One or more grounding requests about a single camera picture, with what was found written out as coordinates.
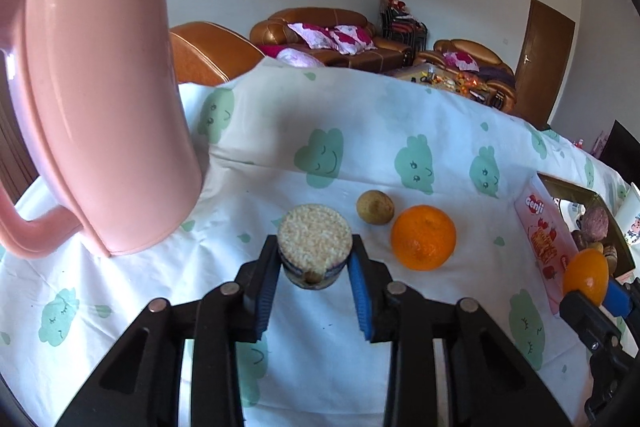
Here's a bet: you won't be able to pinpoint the brown leather sofa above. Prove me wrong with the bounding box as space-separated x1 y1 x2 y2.
249 7 416 68

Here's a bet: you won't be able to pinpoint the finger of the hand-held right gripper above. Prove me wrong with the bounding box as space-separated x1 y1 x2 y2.
606 279 640 315
559 289 623 353

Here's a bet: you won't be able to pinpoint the orange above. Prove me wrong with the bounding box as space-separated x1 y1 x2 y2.
391 205 457 271
562 249 610 307

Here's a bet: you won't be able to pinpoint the round rice cake snack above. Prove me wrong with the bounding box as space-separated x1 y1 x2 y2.
276 204 352 290

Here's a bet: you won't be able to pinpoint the pink tin box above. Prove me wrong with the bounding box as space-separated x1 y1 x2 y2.
514 172 637 315

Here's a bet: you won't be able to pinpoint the stacked dark chairs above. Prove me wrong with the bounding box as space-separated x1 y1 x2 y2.
382 7 428 50

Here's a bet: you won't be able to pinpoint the pile of oranges on table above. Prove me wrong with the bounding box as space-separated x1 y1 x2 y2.
450 74 483 95

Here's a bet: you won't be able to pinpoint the white magenta flower pillow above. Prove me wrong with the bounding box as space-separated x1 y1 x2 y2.
327 25 376 55
289 23 333 50
444 52 481 70

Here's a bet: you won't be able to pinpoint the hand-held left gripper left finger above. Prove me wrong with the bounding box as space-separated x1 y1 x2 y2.
55 234 281 427

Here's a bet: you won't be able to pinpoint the small brown round fruit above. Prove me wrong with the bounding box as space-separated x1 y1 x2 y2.
356 190 396 225

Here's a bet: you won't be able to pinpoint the pink electric kettle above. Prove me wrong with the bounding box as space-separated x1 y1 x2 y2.
0 0 203 260

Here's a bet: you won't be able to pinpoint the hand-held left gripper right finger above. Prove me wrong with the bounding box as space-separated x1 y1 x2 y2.
347 234 571 427

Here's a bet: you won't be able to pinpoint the purple wrinkled fruit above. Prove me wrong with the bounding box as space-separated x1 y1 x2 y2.
580 205 611 242

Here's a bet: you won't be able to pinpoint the green cloud print tablecloth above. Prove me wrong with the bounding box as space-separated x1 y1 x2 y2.
0 57 636 427

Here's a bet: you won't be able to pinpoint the pale pink pillow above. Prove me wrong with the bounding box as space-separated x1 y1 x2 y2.
277 48 323 68

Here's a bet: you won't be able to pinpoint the brown leather armchair white piping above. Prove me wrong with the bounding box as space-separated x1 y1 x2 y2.
169 22 266 86

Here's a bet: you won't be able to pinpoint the brown wooden door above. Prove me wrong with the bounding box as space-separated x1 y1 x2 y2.
510 0 577 125

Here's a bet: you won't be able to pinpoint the wooden coffee table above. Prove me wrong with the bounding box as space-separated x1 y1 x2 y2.
395 63 493 102

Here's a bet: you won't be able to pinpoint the black television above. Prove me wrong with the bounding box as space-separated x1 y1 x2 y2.
597 119 640 185

